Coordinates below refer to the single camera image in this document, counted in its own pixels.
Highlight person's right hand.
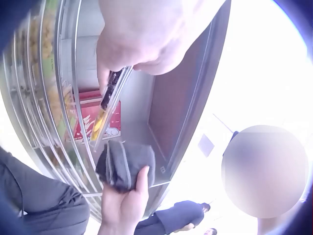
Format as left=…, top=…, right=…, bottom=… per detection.
left=97, top=166, right=150, bottom=235

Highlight person's left hand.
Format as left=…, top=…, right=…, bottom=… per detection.
left=96, top=0, right=226, bottom=91

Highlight person's left fingers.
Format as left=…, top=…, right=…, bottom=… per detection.
left=97, top=55, right=112, bottom=91

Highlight person's right thumb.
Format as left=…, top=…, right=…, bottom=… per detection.
left=135, top=166, right=150, bottom=196

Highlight grey cloth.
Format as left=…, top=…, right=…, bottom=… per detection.
left=95, top=140, right=156, bottom=193

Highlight clear plastic food packet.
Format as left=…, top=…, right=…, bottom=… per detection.
left=89, top=65, right=134, bottom=150

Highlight full shop shelf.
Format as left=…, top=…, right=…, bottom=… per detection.
left=0, top=0, right=232, bottom=223

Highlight person's body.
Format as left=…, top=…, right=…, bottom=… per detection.
left=0, top=146, right=90, bottom=235

